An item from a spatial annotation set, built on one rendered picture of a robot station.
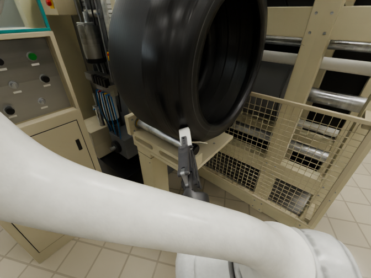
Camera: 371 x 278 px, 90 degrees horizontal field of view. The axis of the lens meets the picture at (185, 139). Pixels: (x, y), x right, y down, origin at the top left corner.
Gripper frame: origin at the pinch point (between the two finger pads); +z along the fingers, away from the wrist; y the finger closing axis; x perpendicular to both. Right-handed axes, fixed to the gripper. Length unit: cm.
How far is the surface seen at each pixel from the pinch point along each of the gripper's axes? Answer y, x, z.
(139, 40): -22.4, -2.2, 15.8
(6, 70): -18, -69, 46
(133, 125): 16.6, -28.6, 26.8
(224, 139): 39.4, 9.7, 20.2
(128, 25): -24.3, -4.3, 20.9
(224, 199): 123, -5, 12
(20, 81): -13, -69, 46
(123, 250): 83, -75, -18
